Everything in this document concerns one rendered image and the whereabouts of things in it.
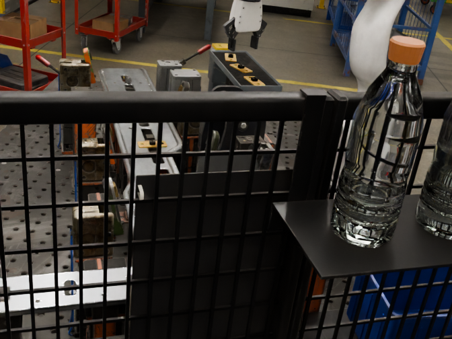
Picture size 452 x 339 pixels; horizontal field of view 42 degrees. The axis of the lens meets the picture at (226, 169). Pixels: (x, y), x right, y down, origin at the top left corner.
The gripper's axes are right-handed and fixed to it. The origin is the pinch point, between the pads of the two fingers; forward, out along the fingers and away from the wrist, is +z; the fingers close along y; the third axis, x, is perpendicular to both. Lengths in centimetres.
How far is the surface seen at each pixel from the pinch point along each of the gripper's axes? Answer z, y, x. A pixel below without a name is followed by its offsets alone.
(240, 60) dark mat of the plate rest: 7.4, -5.3, -6.9
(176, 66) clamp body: 17.8, 2.1, -35.5
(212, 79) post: 19.3, -5.5, -22.4
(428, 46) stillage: 83, -384, -189
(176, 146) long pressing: 23.2, 32.4, 15.1
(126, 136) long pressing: 23.5, 42.6, 3.0
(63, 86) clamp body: 26, 41, -49
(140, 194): -21, 92, 101
